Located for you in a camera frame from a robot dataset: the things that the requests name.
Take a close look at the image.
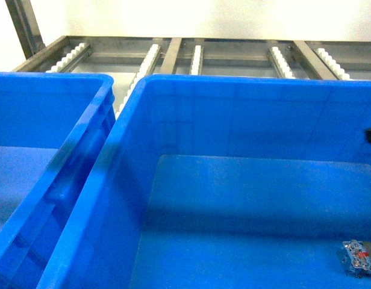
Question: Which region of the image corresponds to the yellow mushroom push button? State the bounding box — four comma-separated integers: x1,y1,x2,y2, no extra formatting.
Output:
337,240,371,278

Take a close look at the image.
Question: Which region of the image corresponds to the blue plastic bin centre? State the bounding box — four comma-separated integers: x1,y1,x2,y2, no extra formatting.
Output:
37,75,371,288

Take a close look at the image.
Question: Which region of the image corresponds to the blue plastic bin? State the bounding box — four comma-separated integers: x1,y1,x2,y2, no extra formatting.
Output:
0,72,115,288
37,75,371,288

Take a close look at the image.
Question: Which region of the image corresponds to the blue plastic bin left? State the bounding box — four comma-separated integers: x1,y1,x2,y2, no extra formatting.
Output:
0,72,115,288

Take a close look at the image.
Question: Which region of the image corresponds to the metal roller rack frame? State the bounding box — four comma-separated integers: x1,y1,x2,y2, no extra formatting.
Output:
5,1,371,113

